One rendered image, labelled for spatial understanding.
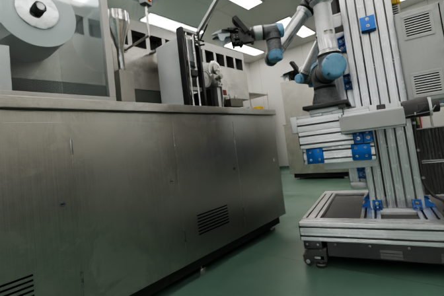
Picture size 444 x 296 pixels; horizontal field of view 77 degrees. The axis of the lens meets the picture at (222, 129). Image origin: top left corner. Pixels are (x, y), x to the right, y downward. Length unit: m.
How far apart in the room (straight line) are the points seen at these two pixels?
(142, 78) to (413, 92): 1.67
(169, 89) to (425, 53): 1.49
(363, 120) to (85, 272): 1.30
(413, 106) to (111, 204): 1.41
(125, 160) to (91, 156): 0.15
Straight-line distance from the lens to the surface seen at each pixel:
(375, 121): 1.44
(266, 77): 7.26
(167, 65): 2.05
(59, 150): 1.18
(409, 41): 1.77
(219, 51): 2.87
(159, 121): 1.40
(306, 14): 1.72
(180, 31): 1.88
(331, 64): 1.48
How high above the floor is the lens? 0.65
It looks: 4 degrees up
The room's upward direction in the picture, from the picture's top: 7 degrees counter-clockwise
